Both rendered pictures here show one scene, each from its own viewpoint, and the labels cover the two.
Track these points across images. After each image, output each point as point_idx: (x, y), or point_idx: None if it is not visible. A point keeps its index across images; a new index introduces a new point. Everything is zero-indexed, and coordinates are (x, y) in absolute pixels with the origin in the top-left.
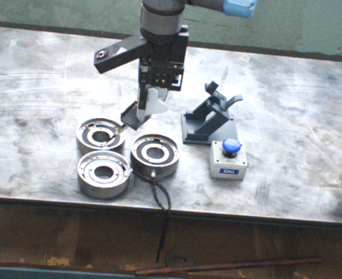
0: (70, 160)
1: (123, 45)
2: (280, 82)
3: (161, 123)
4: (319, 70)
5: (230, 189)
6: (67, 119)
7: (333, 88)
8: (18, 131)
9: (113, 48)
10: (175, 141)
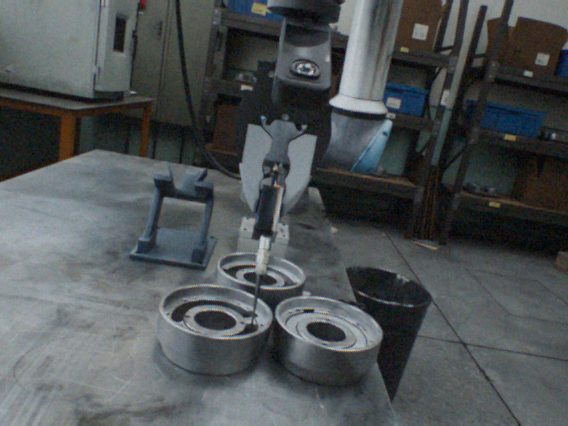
0: (259, 393)
1: (305, 44)
2: (78, 191)
3: (147, 276)
4: (65, 172)
5: (300, 261)
6: (94, 382)
7: (109, 177)
8: None
9: (300, 55)
10: (240, 252)
